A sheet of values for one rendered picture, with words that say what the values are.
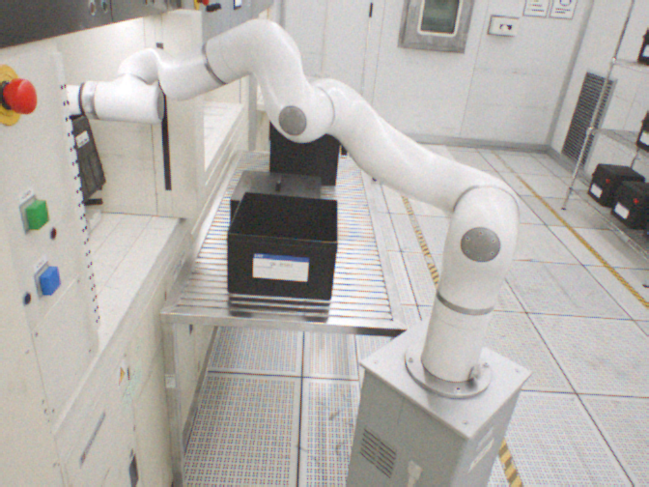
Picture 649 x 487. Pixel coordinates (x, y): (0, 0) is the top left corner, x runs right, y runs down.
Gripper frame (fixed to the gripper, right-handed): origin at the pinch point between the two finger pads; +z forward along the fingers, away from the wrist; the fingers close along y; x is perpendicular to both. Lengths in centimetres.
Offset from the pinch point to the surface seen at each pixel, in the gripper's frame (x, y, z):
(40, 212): -1, -57, -30
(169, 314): -46, -16, -35
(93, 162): -16.9, 6.0, -12.5
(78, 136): -9.4, 2.6, -11.4
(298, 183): -35, 50, -65
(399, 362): -46, -30, -88
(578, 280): -121, 141, -241
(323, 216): -34, 20, -72
